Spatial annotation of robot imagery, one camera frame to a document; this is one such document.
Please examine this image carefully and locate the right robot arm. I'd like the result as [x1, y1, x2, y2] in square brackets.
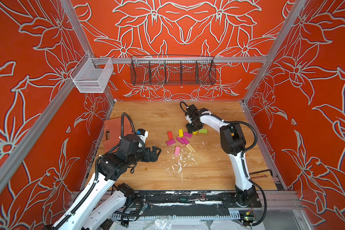
[180, 102, 259, 207]

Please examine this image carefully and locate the magenta block left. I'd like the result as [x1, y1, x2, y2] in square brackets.
[166, 139, 176, 146]

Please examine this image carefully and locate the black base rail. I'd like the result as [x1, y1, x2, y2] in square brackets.
[126, 190, 262, 219]

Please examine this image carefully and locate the white wire basket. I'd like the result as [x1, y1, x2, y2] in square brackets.
[70, 52, 114, 93]

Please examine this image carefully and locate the red block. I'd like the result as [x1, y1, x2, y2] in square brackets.
[167, 131, 173, 140]

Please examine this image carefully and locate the red plastic tool case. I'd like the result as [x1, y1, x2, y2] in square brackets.
[103, 117, 121, 152]

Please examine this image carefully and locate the dark magenta block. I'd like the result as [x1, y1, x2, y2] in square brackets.
[181, 137, 190, 145]

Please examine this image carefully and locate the magenta block top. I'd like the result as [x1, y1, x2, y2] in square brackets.
[183, 132, 193, 138]

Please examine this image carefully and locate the magenta block middle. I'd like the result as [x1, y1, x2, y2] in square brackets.
[176, 137, 185, 144]

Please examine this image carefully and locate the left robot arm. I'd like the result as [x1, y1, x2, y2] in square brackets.
[44, 134, 162, 230]

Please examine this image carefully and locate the black wire basket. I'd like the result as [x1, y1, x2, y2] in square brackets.
[130, 55, 217, 86]

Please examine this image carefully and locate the pale pink block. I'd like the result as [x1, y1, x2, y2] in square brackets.
[174, 146, 181, 156]

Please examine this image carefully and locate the green block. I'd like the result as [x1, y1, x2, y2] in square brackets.
[198, 128, 208, 134]

